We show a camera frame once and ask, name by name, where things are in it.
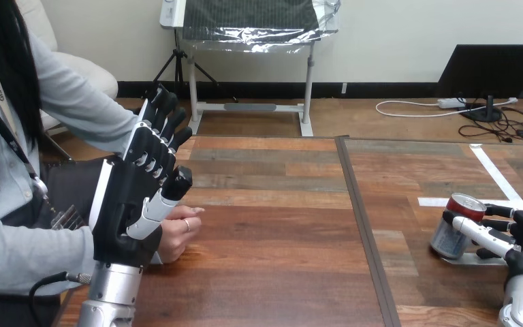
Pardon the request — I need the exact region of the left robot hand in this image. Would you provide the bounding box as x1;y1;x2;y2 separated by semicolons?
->
89;83;194;272

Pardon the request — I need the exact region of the person's hand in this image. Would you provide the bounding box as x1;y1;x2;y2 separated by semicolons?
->
157;205;206;266

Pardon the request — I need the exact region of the red and white drink can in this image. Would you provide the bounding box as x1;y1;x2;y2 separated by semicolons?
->
429;192;488;261

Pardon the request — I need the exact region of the person's forearm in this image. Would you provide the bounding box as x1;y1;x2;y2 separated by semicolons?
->
0;208;164;295

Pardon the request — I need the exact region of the person's body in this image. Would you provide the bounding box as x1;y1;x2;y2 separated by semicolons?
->
0;0;142;327

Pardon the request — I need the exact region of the white cushioned chair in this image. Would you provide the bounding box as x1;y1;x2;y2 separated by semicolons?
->
15;0;119;136

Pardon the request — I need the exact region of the black tripod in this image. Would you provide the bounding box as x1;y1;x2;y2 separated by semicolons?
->
144;27;220;98

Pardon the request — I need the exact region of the white power strip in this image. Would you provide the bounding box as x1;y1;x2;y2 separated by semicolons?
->
437;97;466;110

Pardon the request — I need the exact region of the dark screen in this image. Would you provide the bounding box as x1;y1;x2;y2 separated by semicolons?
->
436;44;523;123

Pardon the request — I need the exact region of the foil sheet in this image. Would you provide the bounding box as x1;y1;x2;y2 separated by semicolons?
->
180;0;342;55

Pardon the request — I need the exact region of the black cable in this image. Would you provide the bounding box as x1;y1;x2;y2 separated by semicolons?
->
28;271;93;327

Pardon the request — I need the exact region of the white cable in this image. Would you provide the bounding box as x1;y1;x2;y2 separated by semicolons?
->
375;96;520;120

